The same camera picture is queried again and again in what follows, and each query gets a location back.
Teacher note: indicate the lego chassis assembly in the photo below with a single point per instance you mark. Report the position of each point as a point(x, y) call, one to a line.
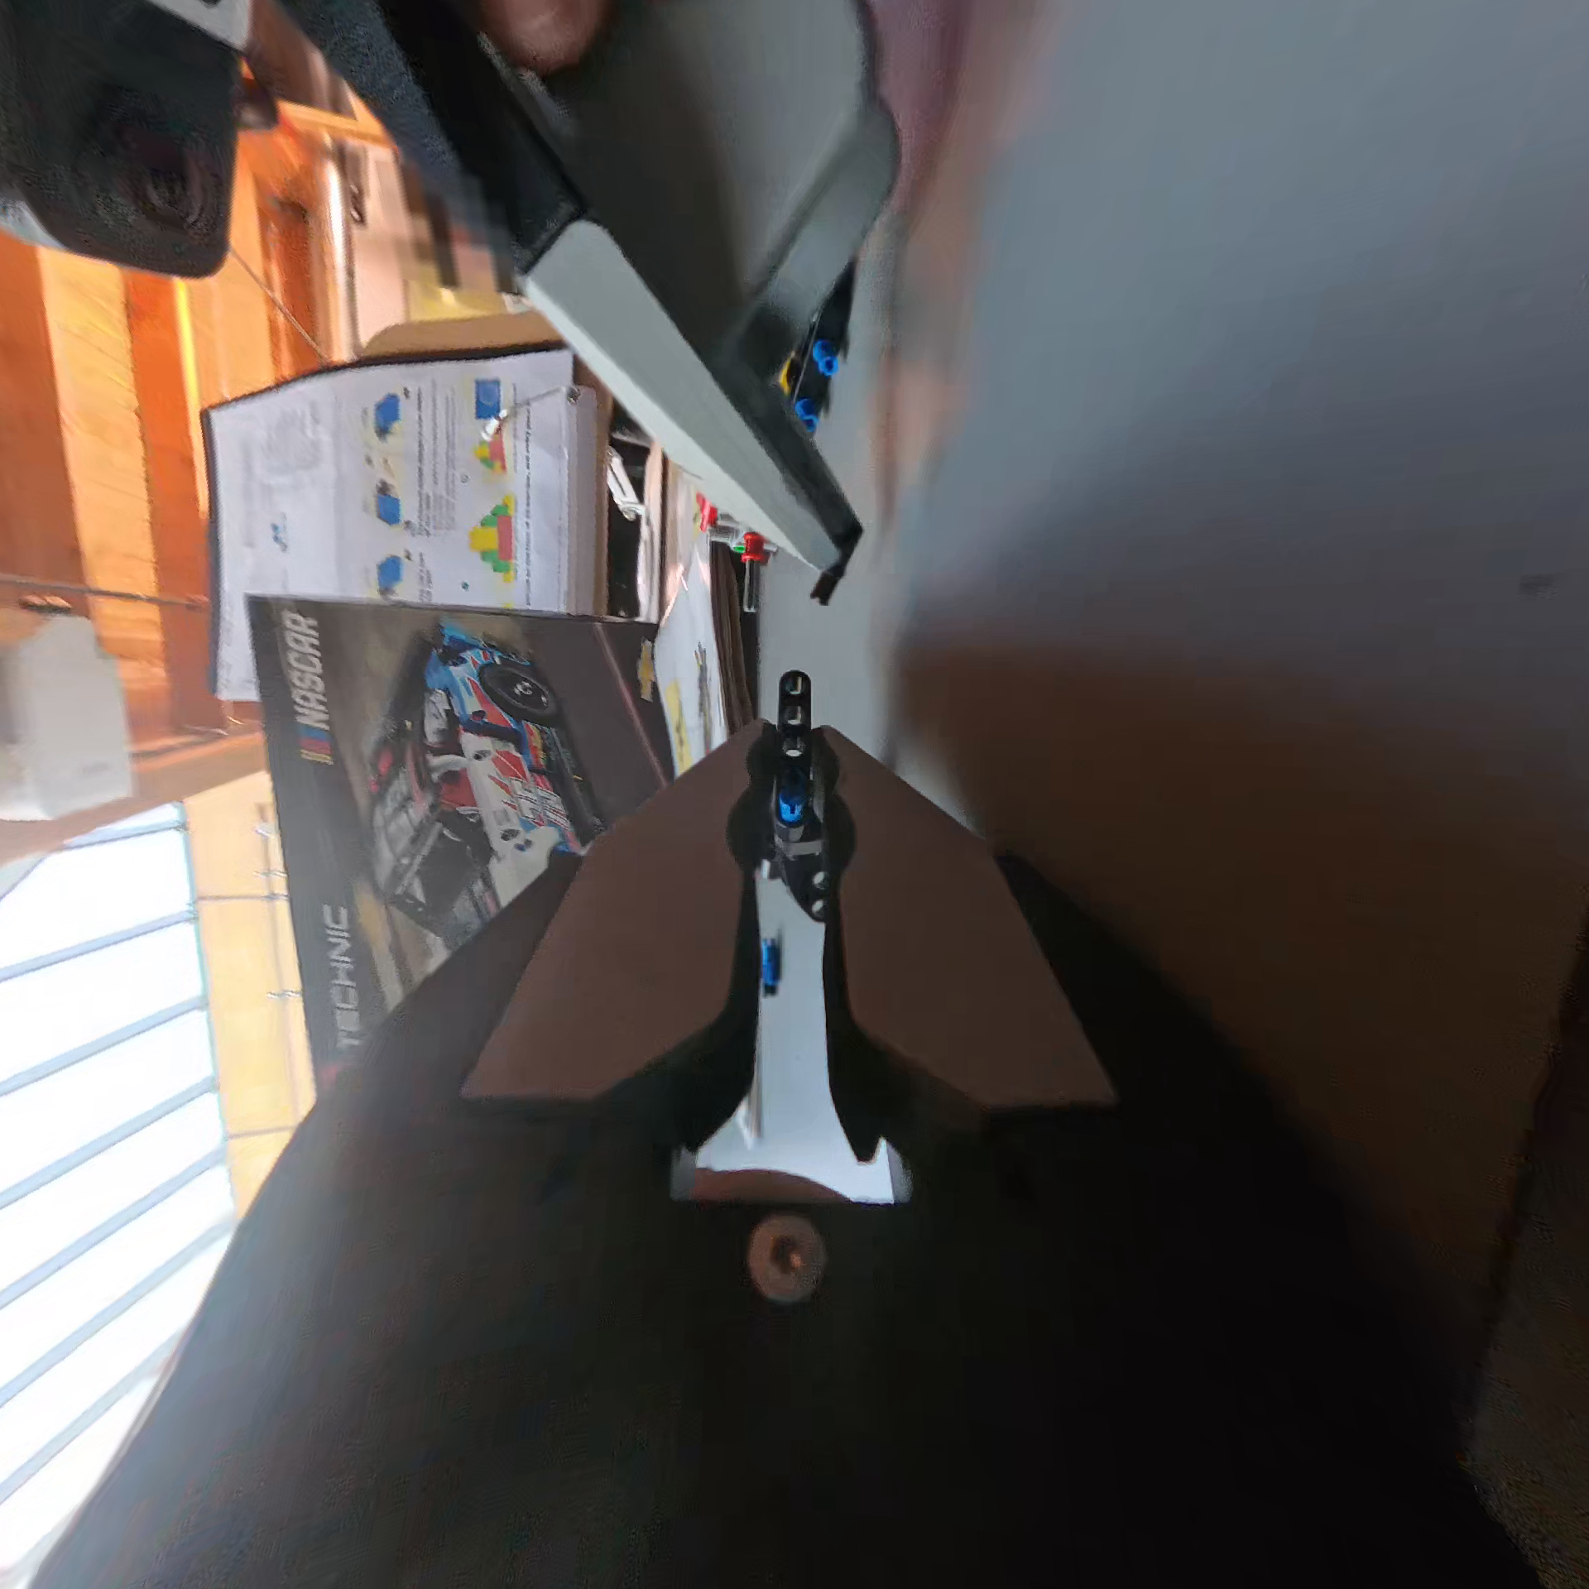
point(813, 359)

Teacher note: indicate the white wall-mounted device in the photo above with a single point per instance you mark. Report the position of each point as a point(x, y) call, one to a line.
point(62, 719)

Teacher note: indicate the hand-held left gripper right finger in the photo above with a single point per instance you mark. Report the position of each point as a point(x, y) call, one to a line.
point(968, 968)

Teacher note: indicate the black lego set box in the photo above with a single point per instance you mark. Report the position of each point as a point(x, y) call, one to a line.
point(372, 745)

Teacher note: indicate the black pinned lego liftarm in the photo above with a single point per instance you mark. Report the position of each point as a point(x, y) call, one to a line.
point(794, 745)

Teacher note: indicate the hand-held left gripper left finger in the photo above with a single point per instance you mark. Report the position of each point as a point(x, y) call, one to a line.
point(620, 968)

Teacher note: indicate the person's right hand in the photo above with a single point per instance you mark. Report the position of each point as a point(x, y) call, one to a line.
point(546, 30)

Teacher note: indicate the skylight window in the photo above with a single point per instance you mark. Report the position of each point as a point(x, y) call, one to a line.
point(98, 1055)

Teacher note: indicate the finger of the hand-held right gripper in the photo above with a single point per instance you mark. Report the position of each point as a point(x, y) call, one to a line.
point(669, 384)

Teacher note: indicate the white instruction booklet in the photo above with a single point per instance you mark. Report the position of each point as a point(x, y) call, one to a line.
point(694, 694)

